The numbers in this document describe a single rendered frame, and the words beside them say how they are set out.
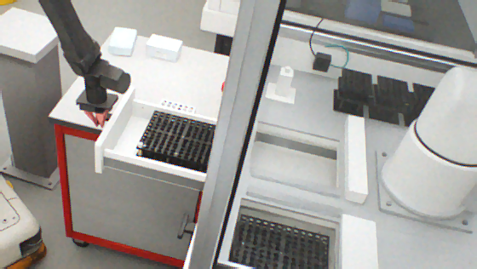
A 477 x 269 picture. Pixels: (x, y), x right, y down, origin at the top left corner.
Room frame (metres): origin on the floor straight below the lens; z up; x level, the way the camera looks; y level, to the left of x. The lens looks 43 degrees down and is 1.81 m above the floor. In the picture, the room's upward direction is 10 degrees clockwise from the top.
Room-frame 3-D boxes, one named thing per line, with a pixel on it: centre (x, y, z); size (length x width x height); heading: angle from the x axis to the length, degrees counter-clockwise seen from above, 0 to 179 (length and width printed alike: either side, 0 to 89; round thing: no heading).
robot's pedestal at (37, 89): (1.68, 0.79, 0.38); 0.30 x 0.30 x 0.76; 79
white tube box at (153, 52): (1.68, 0.21, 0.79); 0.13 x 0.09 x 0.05; 83
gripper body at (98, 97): (1.03, 0.30, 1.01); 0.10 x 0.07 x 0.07; 83
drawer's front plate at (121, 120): (1.06, 0.25, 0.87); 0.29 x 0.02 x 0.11; 174
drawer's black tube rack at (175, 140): (1.04, 0.05, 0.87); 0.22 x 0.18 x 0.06; 84
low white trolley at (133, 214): (1.46, 0.19, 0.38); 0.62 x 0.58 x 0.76; 174
